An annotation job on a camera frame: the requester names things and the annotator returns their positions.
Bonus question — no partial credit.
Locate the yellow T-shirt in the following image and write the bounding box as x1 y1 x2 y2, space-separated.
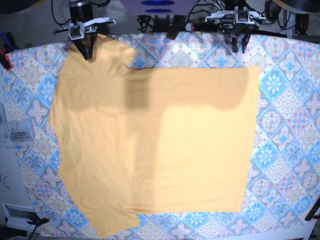
48 35 260 239

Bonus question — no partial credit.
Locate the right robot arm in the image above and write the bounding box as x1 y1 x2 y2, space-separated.
53 0 117 61

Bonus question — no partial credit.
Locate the patterned blue tablecloth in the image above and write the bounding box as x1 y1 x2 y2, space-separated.
0 32 320 240

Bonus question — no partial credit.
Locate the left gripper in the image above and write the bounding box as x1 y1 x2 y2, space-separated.
205 6 266 53

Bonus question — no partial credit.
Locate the white power strip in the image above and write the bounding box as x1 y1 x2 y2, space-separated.
184 22 208 32

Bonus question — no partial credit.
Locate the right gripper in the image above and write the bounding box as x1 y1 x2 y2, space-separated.
53 16 117 61

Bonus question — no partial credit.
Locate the orange black bar clamp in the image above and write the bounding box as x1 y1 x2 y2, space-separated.
26 217 49 227

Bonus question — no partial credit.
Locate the black clamp right edge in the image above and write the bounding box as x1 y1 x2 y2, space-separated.
304 205 320 222

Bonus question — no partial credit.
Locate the clear plastic screw box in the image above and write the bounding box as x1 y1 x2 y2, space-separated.
6 118 35 142

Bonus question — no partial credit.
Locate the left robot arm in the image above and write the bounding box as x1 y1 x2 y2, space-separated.
205 0 266 53

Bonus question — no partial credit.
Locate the red black clamp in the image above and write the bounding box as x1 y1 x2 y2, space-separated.
0 49 13 71

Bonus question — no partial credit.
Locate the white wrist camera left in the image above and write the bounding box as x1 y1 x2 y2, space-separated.
233 6 250 24

